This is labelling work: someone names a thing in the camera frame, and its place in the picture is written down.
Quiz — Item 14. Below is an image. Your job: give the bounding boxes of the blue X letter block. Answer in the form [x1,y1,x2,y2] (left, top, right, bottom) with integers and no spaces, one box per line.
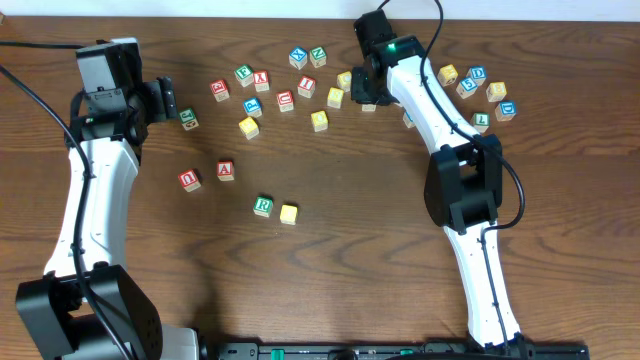
[288,46,308,70]

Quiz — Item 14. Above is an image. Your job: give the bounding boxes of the red G letter block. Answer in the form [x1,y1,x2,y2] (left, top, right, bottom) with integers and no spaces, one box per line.
[210,79,230,102]

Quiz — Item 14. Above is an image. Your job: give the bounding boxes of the green N letter block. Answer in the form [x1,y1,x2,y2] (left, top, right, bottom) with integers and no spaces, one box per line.
[309,46,327,68]

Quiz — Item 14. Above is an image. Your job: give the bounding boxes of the blue D block right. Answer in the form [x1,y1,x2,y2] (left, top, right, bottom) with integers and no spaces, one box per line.
[495,101,517,122]

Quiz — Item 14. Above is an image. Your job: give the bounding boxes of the red I block left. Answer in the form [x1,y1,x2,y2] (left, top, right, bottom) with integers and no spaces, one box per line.
[297,76,316,98]

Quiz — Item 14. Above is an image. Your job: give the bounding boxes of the blue D letter block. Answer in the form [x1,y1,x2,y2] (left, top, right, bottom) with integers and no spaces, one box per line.
[466,65,487,86]

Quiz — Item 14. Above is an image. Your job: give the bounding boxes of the red U block left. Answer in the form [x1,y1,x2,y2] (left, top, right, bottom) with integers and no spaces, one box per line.
[178,169,201,192]

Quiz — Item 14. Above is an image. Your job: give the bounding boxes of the yellow O block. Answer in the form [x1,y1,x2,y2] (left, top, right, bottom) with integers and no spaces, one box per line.
[311,110,329,132]

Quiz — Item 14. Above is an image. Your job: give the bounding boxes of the red A letter block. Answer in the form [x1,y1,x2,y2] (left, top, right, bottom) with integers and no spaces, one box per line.
[216,161,235,181]

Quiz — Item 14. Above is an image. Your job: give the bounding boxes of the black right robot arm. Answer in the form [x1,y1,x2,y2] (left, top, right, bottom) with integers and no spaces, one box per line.
[351,8,520,355]

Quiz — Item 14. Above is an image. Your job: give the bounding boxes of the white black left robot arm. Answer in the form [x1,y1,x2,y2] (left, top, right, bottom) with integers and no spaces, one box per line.
[16,38,208,359]

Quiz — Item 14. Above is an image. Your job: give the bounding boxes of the red U letter block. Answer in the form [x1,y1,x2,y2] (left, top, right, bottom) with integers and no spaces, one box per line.
[276,90,295,112]

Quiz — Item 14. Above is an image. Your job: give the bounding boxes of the green L letter block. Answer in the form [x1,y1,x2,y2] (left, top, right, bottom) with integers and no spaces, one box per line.
[471,112,490,133]

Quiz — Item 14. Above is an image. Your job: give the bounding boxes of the yellow 8 block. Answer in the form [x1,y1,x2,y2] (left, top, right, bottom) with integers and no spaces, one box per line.
[486,82,507,103]

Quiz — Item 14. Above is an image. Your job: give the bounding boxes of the plain yellow wooden block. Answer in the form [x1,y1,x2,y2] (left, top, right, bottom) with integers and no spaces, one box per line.
[239,117,260,140]

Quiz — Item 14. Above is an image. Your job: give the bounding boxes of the green J letter block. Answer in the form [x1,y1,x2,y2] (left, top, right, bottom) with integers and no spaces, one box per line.
[179,108,199,131]

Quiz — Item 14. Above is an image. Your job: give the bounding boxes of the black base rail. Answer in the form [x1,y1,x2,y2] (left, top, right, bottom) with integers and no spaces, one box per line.
[201,339,590,360]

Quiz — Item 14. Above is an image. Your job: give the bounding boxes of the green R letter block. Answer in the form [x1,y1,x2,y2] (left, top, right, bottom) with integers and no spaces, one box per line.
[253,196,273,218]

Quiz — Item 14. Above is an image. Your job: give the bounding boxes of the blue P letter block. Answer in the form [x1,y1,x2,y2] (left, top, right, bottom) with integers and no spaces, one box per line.
[243,97,262,118]

